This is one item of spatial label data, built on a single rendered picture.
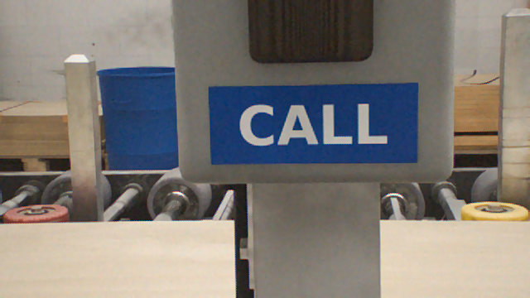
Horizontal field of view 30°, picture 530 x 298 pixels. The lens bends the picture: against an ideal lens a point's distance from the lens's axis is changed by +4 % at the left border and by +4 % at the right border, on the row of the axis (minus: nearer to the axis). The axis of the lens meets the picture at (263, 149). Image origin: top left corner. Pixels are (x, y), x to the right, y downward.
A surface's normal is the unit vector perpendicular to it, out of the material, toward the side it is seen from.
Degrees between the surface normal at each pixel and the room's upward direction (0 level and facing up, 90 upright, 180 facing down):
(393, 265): 0
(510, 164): 90
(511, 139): 90
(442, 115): 90
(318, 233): 90
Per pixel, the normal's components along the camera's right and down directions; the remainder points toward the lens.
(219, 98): -0.07, 0.17
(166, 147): 0.59, 0.18
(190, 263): -0.02, -0.99
